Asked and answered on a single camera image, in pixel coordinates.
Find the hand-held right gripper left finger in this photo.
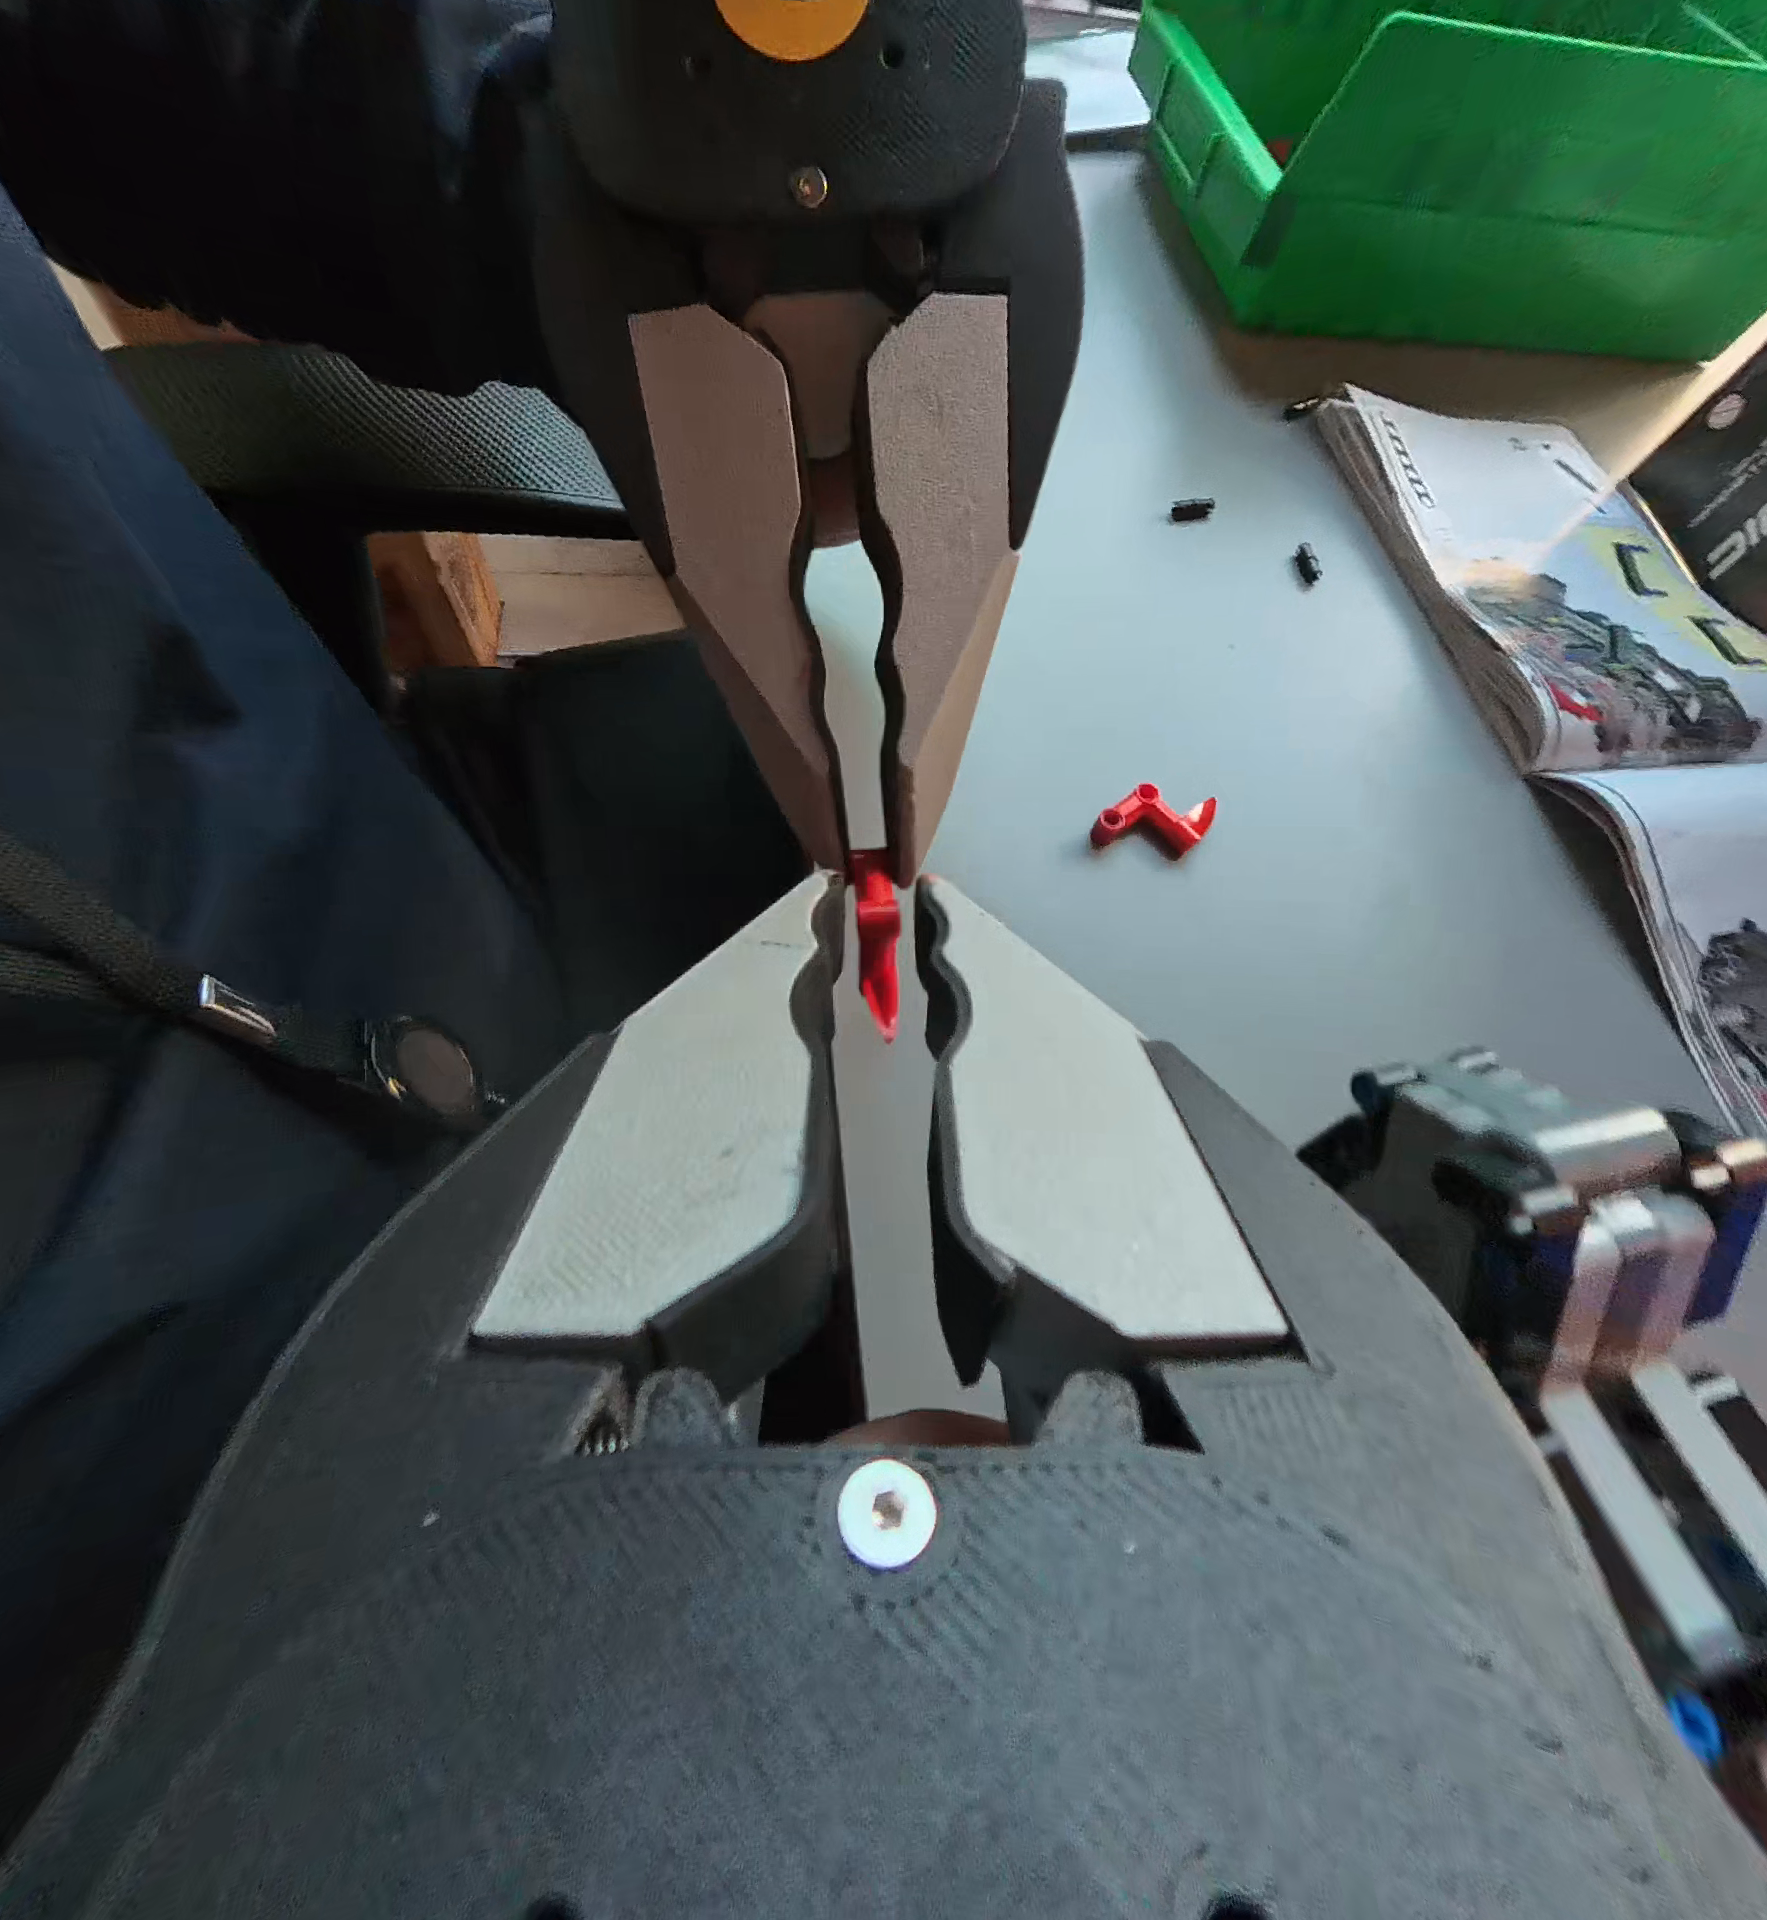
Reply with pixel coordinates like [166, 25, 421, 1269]
[470, 870, 846, 1410]

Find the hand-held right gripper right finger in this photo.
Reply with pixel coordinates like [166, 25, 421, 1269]
[912, 877, 1293, 1389]

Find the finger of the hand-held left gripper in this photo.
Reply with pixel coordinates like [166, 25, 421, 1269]
[626, 298, 855, 876]
[852, 284, 1024, 890]

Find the red lego claw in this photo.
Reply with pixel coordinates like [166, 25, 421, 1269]
[852, 899, 909, 1047]

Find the red lego axle connector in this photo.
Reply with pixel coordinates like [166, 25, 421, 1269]
[1088, 780, 1188, 859]

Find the grey dinosaur lego model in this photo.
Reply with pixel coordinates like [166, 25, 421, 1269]
[1295, 1047, 1767, 1920]

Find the person's left forearm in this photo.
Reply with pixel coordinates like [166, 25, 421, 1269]
[0, 0, 584, 394]

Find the lego instruction booklet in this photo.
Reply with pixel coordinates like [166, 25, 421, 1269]
[1311, 383, 1767, 1280]

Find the person's left hand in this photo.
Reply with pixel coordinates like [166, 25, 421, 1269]
[797, 449, 881, 554]

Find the black badge reel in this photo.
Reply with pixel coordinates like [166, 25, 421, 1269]
[357, 1015, 505, 1130]

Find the black office chair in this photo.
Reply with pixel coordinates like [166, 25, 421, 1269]
[103, 342, 638, 545]

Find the flat dark panel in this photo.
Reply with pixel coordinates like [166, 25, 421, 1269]
[1025, 22, 1152, 154]

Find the person's dark navy clothing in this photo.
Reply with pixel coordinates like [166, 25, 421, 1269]
[0, 58, 810, 1502]

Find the green plastic bin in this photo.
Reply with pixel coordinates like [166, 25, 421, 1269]
[1127, 0, 1767, 367]

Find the wooden post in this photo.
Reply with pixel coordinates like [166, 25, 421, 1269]
[365, 532, 689, 672]

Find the black lanyard strap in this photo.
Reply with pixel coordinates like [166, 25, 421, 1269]
[0, 780, 374, 1071]

